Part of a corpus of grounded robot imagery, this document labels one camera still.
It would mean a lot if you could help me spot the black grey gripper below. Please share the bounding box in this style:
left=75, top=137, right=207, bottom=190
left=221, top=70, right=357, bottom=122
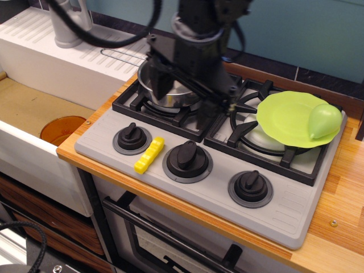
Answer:
left=147, top=33, right=237, bottom=130

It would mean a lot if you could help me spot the yellow toy corn piece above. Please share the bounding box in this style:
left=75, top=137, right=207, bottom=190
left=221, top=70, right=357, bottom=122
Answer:
left=134, top=136, right=164, bottom=174

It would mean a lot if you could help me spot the small green pear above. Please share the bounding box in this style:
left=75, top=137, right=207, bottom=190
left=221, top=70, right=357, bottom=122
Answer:
left=308, top=104, right=342, bottom=140

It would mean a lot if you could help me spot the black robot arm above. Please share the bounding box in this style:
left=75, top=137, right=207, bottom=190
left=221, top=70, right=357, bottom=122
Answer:
left=147, top=1, right=251, bottom=130

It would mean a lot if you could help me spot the stainless steel pan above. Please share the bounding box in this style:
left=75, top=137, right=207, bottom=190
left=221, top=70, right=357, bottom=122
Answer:
left=100, top=48, right=200, bottom=109

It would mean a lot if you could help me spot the black middle stove knob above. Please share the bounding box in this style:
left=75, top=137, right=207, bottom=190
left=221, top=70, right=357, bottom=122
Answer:
left=162, top=140, right=213, bottom=184

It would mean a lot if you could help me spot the black stove knob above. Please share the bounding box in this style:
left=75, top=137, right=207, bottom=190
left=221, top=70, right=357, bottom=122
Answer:
left=162, top=140, right=213, bottom=184
left=113, top=122, right=152, bottom=156
left=228, top=170, right=274, bottom=209

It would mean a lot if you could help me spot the black left stove knob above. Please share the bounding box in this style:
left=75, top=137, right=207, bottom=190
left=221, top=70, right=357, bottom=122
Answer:
left=113, top=122, right=152, bottom=156

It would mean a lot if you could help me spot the grey toy stove top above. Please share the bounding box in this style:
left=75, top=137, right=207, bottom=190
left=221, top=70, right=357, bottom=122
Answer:
left=73, top=67, right=348, bottom=251

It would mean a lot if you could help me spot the light green plate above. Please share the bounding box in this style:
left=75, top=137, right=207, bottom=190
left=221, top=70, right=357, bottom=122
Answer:
left=257, top=91, right=341, bottom=148

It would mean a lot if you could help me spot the black right stove knob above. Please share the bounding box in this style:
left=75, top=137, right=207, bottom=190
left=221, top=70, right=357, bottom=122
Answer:
left=228, top=170, right=274, bottom=209

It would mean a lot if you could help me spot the black left burner grate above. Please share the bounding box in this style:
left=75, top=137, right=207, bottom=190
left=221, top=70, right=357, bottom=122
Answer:
left=112, top=80, right=218, bottom=143

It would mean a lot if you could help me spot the black burner grate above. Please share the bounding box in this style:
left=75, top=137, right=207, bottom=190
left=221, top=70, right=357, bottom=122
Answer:
left=204, top=79, right=346, bottom=186
left=112, top=80, right=218, bottom=143

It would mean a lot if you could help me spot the black right burner grate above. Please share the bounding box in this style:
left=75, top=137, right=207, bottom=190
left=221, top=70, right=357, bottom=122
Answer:
left=204, top=79, right=346, bottom=186

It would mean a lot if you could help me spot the grey toy faucet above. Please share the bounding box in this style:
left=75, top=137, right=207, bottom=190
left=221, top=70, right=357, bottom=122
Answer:
left=48, top=0, right=93, bottom=48

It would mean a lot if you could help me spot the orange translucent bowl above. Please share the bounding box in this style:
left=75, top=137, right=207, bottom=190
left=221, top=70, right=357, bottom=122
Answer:
left=40, top=115, right=86, bottom=146

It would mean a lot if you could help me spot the white toy sink unit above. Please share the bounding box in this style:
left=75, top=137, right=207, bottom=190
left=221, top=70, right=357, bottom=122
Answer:
left=1, top=7, right=148, bottom=217

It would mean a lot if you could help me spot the oven door with window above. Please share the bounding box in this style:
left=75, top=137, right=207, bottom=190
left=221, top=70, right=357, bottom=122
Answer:
left=93, top=176, right=296, bottom=272

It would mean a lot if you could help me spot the wood grain drawer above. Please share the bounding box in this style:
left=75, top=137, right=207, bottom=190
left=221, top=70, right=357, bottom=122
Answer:
left=1, top=173, right=113, bottom=272

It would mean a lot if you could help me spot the black oven door handle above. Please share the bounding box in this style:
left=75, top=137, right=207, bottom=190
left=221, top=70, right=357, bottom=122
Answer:
left=102, top=196, right=242, bottom=272

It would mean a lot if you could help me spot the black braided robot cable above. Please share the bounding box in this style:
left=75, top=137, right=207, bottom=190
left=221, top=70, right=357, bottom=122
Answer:
left=45, top=0, right=247, bottom=63

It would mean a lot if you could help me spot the black braided cable foreground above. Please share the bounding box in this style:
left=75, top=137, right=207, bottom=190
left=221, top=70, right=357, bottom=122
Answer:
left=0, top=221, right=48, bottom=273

